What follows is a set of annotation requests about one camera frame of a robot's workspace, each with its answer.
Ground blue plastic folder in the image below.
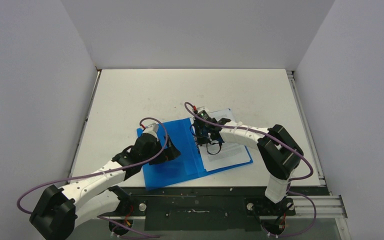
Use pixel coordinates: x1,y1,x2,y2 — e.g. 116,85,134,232
142,117,253,190

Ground printed text paper sheet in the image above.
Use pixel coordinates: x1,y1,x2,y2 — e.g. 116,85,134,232
198,108,253,172

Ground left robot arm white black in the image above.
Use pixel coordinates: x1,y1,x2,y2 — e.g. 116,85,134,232
29,133,181,240

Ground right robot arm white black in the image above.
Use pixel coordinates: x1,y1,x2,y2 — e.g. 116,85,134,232
192,110,304,215

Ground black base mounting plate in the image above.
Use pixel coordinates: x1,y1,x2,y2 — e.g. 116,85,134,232
105,187,296,232

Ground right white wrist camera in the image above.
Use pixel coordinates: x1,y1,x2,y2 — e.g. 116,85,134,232
192,106,210,118

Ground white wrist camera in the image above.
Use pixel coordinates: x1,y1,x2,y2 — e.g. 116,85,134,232
192,106,210,118
142,123,159,138

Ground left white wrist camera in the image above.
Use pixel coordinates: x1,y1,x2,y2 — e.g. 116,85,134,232
142,123,159,138

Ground aluminium frame rail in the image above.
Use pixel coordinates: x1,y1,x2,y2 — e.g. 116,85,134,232
286,70,352,240

